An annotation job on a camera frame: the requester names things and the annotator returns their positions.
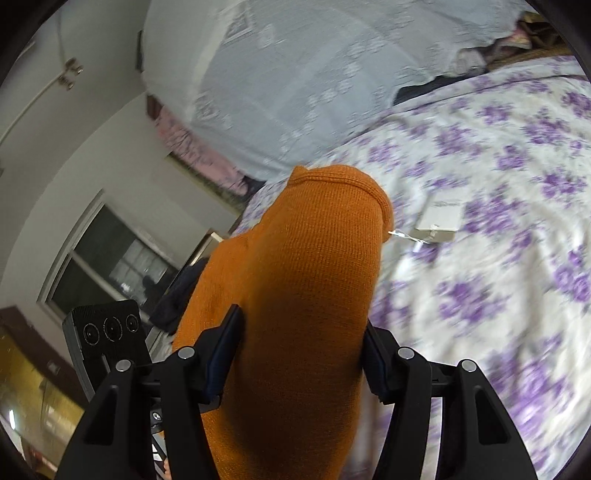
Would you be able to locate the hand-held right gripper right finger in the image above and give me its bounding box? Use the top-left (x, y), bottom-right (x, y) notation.
top-left (364, 322), bottom-right (539, 480)

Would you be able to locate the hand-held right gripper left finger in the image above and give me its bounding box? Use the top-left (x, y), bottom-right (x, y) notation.
top-left (55, 304), bottom-right (242, 480)

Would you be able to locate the orange knitted cat sweater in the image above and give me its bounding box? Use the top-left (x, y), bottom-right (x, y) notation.
top-left (171, 164), bottom-right (395, 480)

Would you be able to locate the pile of clothes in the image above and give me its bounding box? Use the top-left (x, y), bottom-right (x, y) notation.
top-left (455, 9), bottom-right (573, 77)

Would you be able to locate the window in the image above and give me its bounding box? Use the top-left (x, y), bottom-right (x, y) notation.
top-left (37, 191), bottom-right (195, 333)

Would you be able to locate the navy cloth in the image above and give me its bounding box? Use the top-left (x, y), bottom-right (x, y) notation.
top-left (150, 258), bottom-right (211, 335)

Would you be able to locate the wooden cabinet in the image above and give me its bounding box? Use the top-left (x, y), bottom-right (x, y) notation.
top-left (0, 307), bottom-right (88, 462)

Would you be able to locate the framed picture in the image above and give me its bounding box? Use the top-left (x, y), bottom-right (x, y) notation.
top-left (175, 228), bottom-right (227, 287)

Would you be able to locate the purple floral bed sheet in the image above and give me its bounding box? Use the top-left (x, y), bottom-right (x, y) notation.
top-left (231, 55), bottom-right (591, 480)

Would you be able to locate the white paper hang tag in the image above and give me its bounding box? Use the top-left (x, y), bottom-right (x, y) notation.
top-left (413, 198), bottom-right (465, 243)

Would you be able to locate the dark cloth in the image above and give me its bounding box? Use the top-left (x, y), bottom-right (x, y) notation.
top-left (394, 69), bottom-right (591, 104)

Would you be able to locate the white lace cover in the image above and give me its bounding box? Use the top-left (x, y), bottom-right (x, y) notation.
top-left (141, 0), bottom-right (532, 181)

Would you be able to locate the pink printed wall hanging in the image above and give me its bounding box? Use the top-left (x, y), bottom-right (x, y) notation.
top-left (154, 106), bottom-right (264, 199)

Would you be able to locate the white wall conduit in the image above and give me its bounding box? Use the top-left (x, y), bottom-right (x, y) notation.
top-left (0, 0), bottom-right (85, 144)

